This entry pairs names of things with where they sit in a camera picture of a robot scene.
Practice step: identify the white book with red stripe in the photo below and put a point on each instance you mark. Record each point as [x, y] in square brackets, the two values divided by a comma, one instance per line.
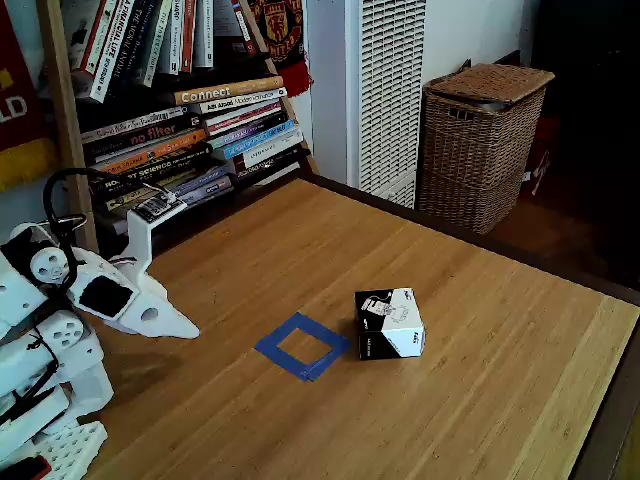
[240, 114]

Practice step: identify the grey purple book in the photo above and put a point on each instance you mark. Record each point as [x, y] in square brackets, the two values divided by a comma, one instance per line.
[210, 187]

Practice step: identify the white louvered heater panel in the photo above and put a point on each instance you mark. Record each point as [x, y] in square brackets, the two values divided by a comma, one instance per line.
[390, 100]

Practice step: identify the red and yellow banner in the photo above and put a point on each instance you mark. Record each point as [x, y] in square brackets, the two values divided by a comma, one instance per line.
[20, 125]

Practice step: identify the red bag with white print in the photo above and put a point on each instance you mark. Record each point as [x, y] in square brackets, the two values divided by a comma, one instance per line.
[542, 165]

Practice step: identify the dark purple book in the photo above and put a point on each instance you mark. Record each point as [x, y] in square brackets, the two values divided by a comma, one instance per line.
[250, 131]

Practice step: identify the slim orange book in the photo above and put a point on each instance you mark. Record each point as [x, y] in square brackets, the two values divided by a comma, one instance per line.
[188, 35]

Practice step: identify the black Rocket Science book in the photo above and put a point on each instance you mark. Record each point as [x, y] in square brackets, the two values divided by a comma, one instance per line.
[140, 172]

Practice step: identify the white book with red spine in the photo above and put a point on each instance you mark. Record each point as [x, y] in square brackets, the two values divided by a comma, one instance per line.
[97, 35]

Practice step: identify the red and black clamp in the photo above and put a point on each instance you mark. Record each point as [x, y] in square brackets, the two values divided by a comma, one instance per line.
[25, 470]

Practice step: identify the black and white box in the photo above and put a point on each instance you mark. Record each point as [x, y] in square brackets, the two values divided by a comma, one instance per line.
[390, 325]

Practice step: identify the black no filter book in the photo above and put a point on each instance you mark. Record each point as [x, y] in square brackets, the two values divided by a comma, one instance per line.
[150, 135]

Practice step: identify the white perforated base plate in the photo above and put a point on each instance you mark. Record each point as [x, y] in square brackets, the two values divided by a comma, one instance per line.
[75, 450]

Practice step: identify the wooden shelf frame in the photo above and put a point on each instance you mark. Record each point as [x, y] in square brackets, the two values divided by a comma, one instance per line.
[65, 125]

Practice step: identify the red and white book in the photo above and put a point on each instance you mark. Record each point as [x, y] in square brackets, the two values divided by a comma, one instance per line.
[245, 27]

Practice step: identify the white Modern Romance book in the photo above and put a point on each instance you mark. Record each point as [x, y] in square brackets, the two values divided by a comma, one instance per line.
[240, 101]

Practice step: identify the red football scarf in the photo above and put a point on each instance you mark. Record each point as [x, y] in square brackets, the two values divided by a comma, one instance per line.
[280, 30]

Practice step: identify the black Moral Animal book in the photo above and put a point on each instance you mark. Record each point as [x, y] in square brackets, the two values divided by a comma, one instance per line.
[129, 45]

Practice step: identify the white book script title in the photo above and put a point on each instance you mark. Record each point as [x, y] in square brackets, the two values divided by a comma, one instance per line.
[130, 122]

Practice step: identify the white Financial Life book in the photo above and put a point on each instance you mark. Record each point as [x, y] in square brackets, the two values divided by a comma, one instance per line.
[111, 50]

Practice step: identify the tan Connect book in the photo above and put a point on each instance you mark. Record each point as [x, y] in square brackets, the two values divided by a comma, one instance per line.
[225, 92]

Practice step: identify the blue book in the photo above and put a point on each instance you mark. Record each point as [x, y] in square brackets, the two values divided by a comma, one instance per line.
[260, 140]

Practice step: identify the wide white book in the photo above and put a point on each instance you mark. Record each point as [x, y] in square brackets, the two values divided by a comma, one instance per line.
[204, 35]

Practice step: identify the slim white book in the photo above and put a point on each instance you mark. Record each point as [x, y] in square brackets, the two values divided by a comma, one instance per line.
[175, 35]

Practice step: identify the camera board on white mount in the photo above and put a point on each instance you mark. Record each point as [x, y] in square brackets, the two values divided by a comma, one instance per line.
[140, 235]

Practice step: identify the blue tape square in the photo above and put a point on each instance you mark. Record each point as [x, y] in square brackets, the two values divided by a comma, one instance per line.
[265, 346]

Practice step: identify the white and green book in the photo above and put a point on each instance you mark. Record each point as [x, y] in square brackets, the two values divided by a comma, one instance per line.
[157, 45]

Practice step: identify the brown wicker basket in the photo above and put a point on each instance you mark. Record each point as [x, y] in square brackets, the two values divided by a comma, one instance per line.
[475, 150]

